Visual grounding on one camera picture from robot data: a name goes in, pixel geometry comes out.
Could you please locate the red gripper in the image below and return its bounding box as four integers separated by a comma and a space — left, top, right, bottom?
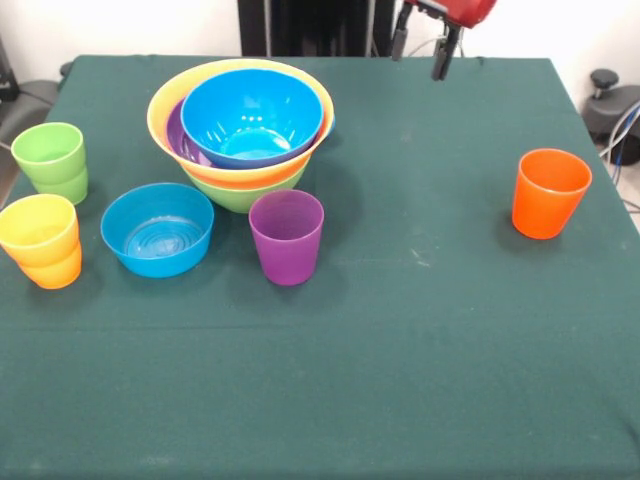
391, 0, 500, 81

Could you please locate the large blue bowl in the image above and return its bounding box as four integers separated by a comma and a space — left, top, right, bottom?
179, 68, 324, 170

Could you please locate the red-orange cup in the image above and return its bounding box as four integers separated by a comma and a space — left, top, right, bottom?
511, 148, 594, 240

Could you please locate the purple bowl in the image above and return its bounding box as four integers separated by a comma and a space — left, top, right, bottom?
165, 97, 321, 170

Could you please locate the yellow bowl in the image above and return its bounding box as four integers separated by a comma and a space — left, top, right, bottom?
146, 58, 335, 191

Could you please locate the black stand with knob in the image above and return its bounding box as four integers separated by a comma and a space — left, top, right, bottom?
582, 68, 640, 166

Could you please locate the green bowl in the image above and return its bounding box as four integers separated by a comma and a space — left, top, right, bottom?
189, 167, 307, 215

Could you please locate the purple cup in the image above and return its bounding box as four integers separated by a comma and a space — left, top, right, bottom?
248, 188, 326, 286

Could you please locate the small blue bowl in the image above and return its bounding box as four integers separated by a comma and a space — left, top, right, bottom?
100, 182, 216, 279

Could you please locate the dark green table cloth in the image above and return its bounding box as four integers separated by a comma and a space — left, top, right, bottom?
0, 53, 640, 480

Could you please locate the green cup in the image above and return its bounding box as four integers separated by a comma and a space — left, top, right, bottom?
10, 122, 87, 189
34, 167, 90, 206

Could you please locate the dark equipment box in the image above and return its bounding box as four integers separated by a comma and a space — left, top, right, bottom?
0, 37, 21, 104

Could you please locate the yellow cup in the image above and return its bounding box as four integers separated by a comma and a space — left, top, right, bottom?
0, 193, 81, 269

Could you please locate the orange cup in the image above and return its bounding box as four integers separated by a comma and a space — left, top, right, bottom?
18, 244, 83, 291

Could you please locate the blue cable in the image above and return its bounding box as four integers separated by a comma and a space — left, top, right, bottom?
598, 97, 640, 169

